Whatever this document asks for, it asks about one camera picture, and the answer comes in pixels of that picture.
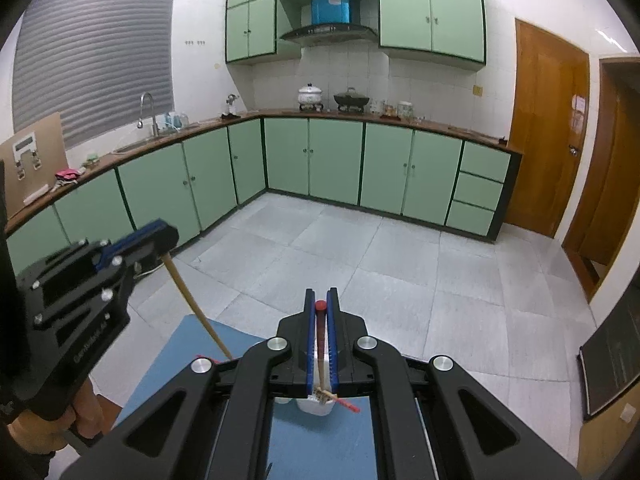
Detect wooden door frame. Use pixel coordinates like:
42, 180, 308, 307
561, 56, 640, 303

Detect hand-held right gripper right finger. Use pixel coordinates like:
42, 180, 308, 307
326, 287, 583, 480

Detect clear plastic containers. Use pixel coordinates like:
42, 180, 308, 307
162, 110, 191, 133

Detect light bamboo chopstick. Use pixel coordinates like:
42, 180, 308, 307
161, 254, 235, 362

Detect white metal bracket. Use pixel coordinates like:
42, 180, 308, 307
12, 132, 41, 181

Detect green wall cabinet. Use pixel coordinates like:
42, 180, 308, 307
225, 0, 278, 65
376, 0, 487, 65

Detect blue-filmed hood chimney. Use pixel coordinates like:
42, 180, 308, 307
311, 0, 351, 26

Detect black glass-front cabinet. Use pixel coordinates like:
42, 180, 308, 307
579, 285, 640, 421

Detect red-ended dark chopstick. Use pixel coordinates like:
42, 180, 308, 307
313, 300, 328, 396

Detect black wok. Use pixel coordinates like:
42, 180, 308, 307
333, 87, 371, 112

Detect wooden door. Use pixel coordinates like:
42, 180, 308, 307
504, 17, 591, 238

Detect person's left hand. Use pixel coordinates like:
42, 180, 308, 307
7, 377, 107, 457

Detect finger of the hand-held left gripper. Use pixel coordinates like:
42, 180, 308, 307
112, 225, 179, 279
96, 219, 168, 268

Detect metal sink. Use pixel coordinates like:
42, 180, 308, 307
112, 135, 166, 155

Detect blue tablecloth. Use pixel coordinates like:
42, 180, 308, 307
112, 312, 381, 480

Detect wooden cutting board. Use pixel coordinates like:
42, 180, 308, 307
0, 112, 68, 221

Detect group of wooden chopsticks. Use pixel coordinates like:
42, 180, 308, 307
307, 386, 362, 414

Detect metal faucet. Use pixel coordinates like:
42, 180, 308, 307
139, 92, 161, 137

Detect green three-drawer unit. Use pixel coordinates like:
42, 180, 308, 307
445, 141, 512, 238

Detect white lidded pot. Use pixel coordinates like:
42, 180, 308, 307
298, 83, 325, 111

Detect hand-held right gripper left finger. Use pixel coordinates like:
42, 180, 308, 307
60, 287, 318, 480

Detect dark wooden countertop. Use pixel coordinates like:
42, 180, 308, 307
4, 107, 523, 233

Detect green base cabinet run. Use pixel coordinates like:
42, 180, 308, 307
5, 119, 267, 273
262, 117, 463, 227

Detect grey window blind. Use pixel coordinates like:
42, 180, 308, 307
11, 0, 177, 150

